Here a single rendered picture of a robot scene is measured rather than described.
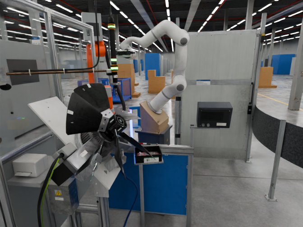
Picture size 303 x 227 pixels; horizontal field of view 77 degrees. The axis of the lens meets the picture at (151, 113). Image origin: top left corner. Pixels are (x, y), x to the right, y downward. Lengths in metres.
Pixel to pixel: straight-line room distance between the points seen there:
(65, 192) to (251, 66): 2.77
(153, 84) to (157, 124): 8.81
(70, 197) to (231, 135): 2.57
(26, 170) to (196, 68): 2.44
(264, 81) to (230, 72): 10.44
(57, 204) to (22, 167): 0.33
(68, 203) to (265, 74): 12.86
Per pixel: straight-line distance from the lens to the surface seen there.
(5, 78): 1.23
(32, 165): 1.49
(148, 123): 1.81
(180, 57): 1.66
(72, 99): 1.06
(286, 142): 2.48
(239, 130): 3.32
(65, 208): 1.50
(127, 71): 9.30
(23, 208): 1.84
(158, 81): 10.50
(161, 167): 1.84
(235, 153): 3.46
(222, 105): 1.62
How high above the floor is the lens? 1.57
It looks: 15 degrees down
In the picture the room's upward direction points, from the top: 1 degrees counter-clockwise
